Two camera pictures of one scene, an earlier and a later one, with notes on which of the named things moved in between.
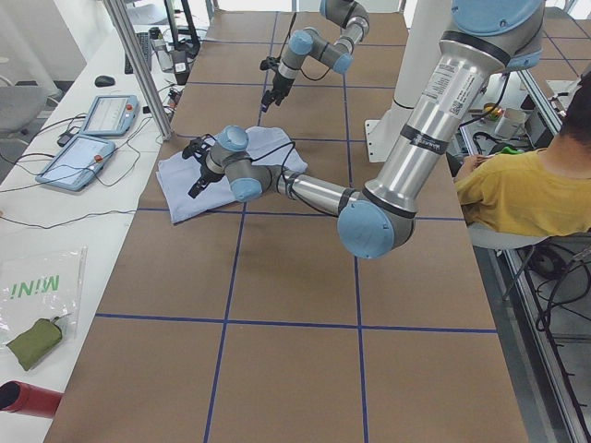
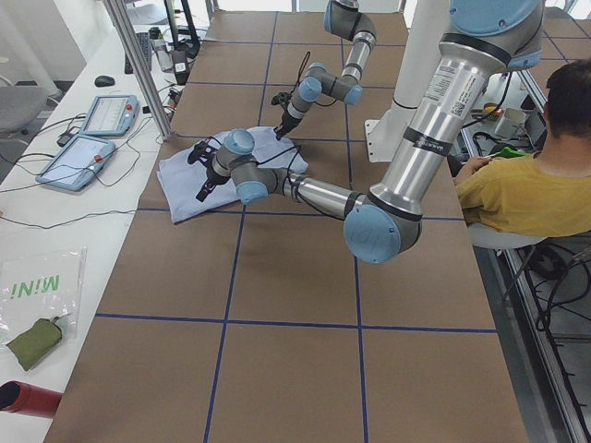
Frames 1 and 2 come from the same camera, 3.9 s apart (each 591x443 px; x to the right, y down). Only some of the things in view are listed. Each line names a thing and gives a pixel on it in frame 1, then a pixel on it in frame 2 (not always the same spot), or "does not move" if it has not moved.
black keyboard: (145, 42) does not move
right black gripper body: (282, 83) → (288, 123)
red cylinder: (25, 398) does not move
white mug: (511, 123) does not move
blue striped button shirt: (267, 145) does not move
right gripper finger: (267, 99) → (279, 134)
